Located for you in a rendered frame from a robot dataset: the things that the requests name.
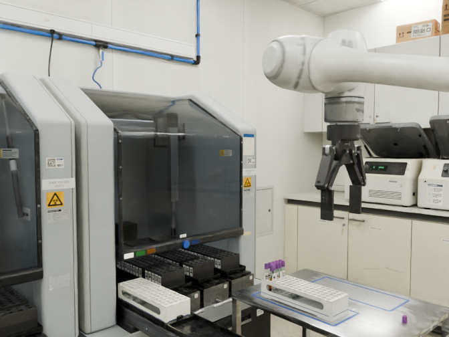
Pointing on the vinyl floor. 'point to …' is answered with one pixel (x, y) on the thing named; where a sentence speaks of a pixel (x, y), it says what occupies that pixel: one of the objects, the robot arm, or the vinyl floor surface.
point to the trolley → (355, 317)
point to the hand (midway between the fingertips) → (341, 210)
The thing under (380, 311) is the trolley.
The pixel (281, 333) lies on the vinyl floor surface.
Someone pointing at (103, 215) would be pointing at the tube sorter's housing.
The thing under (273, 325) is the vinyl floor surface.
